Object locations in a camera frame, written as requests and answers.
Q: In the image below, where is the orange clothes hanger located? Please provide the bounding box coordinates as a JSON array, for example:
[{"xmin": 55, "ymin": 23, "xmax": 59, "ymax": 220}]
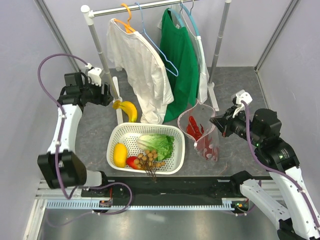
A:
[{"xmin": 113, "ymin": 3, "xmax": 137, "ymax": 34}]

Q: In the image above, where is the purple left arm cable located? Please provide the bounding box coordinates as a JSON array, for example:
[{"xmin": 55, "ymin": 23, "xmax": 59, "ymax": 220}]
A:
[{"xmin": 37, "ymin": 53, "xmax": 93, "ymax": 200}]

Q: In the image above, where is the teal clothes hanger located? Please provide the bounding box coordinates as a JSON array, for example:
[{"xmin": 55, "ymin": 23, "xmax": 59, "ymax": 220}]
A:
[{"xmin": 169, "ymin": 3, "xmax": 200, "ymax": 38}]

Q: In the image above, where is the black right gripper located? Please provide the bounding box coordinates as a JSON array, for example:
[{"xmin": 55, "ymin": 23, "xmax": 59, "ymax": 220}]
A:
[{"xmin": 210, "ymin": 104, "xmax": 264, "ymax": 146}]

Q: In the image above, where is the white garment on right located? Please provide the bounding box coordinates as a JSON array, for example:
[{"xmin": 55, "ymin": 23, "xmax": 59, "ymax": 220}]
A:
[{"xmin": 158, "ymin": 8, "xmax": 208, "ymax": 104}]

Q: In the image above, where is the grey white clothes rack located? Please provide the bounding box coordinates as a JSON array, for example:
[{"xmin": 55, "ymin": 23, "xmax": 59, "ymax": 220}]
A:
[{"xmin": 80, "ymin": 0, "xmax": 231, "ymax": 112}]

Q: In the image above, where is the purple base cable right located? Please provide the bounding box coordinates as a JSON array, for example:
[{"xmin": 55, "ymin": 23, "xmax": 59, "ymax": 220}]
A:
[{"xmin": 223, "ymin": 179, "xmax": 262, "ymax": 217}]

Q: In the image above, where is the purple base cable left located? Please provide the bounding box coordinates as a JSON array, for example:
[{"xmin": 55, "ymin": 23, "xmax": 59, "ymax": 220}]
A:
[{"xmin": 46, "ymin": 181, "xmax": 133, "ymax": 227}]

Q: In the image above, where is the light blue wire hanger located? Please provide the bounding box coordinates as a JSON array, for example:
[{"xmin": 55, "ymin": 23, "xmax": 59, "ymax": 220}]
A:
[{"xmin": 134, "ymin": 2, "xmax": 179, "ymax": 78}]

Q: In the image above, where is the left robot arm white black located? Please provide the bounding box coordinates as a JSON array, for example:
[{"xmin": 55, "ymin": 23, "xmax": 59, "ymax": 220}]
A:
[{"xmin": 37, "ymin": 67, "xmax": 113, "ymax": 197}]

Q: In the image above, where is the white t-shirt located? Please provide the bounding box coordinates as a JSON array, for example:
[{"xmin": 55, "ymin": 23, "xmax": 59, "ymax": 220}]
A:
[{"xmin": 106, "ymin": 18, "xmax": 174, "ymax": 124}]

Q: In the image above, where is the red plastic lobster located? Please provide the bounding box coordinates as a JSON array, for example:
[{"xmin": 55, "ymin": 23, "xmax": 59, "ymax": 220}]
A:
[{"xmin": 186, "ymin": 115, "xmax": 219, "ymax": 162}]

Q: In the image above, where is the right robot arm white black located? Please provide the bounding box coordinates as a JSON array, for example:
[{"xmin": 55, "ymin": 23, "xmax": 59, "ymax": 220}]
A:
[{"xmin": 210, "ymin": 106, "xmax": 320, "ymax": 240}]

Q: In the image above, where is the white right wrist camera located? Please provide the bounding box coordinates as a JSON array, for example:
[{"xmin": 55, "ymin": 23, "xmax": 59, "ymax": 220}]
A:
[{"xmin": 231, "ymin": 89, "xmax": 253, "ymax": 118}]

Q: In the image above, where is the green t-shirt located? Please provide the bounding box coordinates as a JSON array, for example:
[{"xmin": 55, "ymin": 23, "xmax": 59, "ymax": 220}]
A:
[{"xmin": 159, "ymin": 8, "xmax": 199, "ymax": 122}]

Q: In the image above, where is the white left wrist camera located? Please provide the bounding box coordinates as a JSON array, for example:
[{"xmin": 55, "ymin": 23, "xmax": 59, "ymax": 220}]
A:
[{"xmin": 85, "ymin": 63, "xmax": 103, "ymax": 87}]

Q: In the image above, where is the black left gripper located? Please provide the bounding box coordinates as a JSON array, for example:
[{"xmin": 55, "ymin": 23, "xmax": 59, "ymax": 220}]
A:
[{"xmin": 80, "ymin": 77, "xmax": 114, "ymax": 107}]

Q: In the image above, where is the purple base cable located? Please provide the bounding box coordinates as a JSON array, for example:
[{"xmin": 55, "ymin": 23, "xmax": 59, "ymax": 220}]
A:
[
  {"xmin": 46, "ymin": 181, "xmax": 133, "ymax": 227},
  {"xmin": 223, "ymin": 179, "xmax": 262, "ymax": 217}
]

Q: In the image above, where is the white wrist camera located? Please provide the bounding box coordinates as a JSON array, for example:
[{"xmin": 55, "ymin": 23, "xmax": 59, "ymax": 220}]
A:
[
  {"xmin": 85, "ymin": 63, "xmax": 103, "ymax": 87},
  {"xmin": 231, "ymin": 89, "xmax": 253, "ymax": 118}
]

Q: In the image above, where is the clear pink zip bag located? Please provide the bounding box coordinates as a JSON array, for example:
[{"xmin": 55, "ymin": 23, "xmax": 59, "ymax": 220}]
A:
[{"xmin": 177, "ymin": 101, "xmax": 220, "ymax": 162}]

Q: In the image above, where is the yellow lemon fruit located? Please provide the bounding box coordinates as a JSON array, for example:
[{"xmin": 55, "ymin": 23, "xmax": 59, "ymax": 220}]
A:
[{"xmin": 113, "ymin": 143, "xmax": 128, "ymax": 168}]

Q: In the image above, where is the yellow banana bunch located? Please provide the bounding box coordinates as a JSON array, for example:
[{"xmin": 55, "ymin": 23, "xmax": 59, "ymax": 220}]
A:
[{"xmin": 112, "ymin": 100, "xmax": 138, "ymax": 123}]

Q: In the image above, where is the red yellow mango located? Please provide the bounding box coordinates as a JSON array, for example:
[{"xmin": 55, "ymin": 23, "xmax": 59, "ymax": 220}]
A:
[{"xmin": 126, "ymin": 156, "xmax": 142, "ymax": 170}]

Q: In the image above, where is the white perforated plastic basket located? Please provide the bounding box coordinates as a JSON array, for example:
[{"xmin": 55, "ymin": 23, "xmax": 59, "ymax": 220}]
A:
[{"xmin": 106, "ymin": 122, "xmax": 185, "ymax": 175}]

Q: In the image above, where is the brown longan bunch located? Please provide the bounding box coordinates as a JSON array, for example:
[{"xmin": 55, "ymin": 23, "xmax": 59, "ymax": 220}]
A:
[{"xmin": 133, "ymin": 149, "xmax": 166, "ymax": 182}]

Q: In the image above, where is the green lettuce head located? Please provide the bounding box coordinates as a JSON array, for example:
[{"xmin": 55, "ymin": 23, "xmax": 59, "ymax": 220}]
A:
[{"xmin": 136, "ymin": 133, "xmax": 175, "ymax": 161}]

